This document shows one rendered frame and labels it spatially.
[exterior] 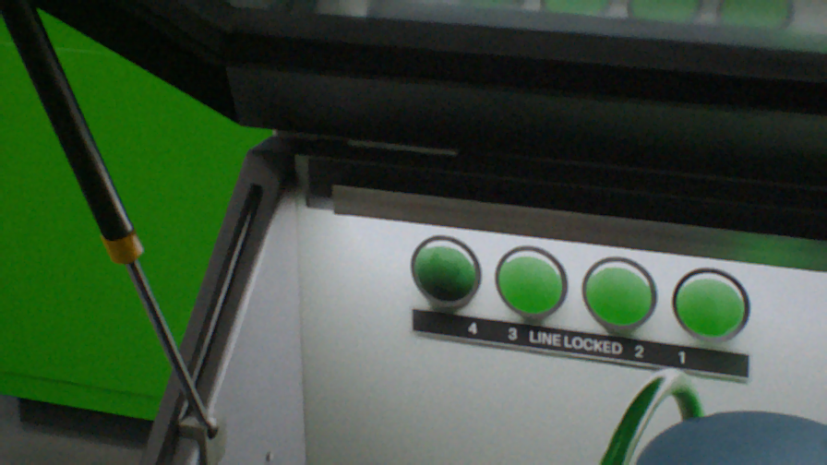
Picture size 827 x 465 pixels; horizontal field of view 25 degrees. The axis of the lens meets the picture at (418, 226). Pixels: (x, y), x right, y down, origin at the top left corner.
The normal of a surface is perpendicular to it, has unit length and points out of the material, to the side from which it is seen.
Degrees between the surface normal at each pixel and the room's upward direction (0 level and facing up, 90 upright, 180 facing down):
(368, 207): 90
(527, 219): 90
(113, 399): 90
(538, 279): 84
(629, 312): 101
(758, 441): 0
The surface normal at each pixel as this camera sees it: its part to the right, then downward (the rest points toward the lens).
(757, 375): -0.36, 0.32
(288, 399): 0.93, 0.11
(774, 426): -0.01, -0.94
